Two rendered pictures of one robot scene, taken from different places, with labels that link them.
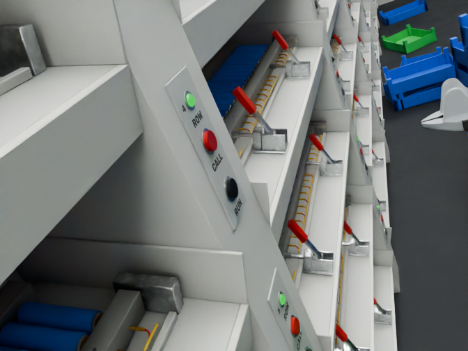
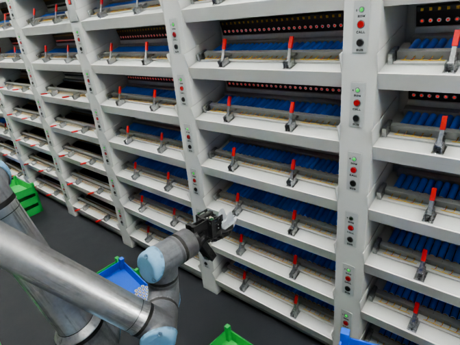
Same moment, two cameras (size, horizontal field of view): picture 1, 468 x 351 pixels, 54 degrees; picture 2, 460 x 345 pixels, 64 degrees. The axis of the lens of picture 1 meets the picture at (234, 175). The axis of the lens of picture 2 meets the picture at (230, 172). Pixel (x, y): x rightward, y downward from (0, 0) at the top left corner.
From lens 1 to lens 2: 1.64 m
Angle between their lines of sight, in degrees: 95
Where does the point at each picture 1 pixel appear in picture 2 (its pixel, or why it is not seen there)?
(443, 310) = not seen: outside the picture
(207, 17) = (206, 122)
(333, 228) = (254, 221)
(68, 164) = (168, 119)
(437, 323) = not seen: outside the picture
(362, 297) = (266, 265)
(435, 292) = not seen: outside the picture
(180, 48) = (191, 122)
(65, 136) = (167, 117)
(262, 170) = (223, 165)
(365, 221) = (317, 287)
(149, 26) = (185, 115)
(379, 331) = (288, 309)
